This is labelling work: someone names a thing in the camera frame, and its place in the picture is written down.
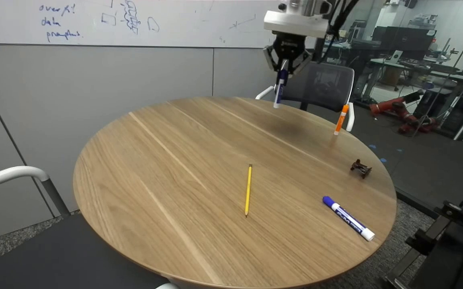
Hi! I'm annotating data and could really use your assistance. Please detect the black mesh chair white armrests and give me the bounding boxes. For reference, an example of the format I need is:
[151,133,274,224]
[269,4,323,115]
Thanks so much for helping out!
[253,59,356,134]

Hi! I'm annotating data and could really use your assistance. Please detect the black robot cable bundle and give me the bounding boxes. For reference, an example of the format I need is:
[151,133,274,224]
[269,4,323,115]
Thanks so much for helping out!
[310,0,363,64]

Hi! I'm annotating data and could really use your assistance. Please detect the small black binder clip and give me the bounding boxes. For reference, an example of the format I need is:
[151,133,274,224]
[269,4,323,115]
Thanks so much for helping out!
[348,157,372,179]

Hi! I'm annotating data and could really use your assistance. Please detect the background desk with equipment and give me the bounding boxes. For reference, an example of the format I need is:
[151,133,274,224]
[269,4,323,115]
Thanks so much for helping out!
[348,20,463,108]

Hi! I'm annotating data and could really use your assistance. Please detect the small blue marker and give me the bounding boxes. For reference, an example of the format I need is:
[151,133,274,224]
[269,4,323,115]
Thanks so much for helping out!
[271,59,289,108]

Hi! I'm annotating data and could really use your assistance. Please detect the black-seat chair white armrest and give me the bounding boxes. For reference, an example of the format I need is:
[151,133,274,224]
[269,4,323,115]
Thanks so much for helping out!
[0,163,179,289]

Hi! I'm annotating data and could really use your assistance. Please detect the orange marker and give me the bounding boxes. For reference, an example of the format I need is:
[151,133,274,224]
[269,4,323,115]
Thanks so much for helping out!
[332,102,350,136]

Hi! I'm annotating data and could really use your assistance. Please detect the yellow pencil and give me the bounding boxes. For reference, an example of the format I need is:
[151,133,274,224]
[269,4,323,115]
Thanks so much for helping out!
[242,161,253,218]

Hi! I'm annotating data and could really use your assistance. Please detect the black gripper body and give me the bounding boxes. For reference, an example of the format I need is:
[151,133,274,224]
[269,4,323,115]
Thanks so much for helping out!
[268,31,311,60]

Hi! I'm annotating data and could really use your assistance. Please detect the black equipment stand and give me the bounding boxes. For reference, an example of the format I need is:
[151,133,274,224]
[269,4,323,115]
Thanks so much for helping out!
[384,198,463,289]

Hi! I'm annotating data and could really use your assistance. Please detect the large blue white-capped marker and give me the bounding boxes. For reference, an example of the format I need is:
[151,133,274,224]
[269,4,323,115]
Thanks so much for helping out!
[321,194,376,242]

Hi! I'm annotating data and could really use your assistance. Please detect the whiteboard with blue writing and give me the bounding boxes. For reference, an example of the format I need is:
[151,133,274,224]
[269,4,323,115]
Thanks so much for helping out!
[0,0,279,49]

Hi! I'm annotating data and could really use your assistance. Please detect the red machine on floor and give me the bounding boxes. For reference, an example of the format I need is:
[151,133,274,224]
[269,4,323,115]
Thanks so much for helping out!
[368,94,440,136]

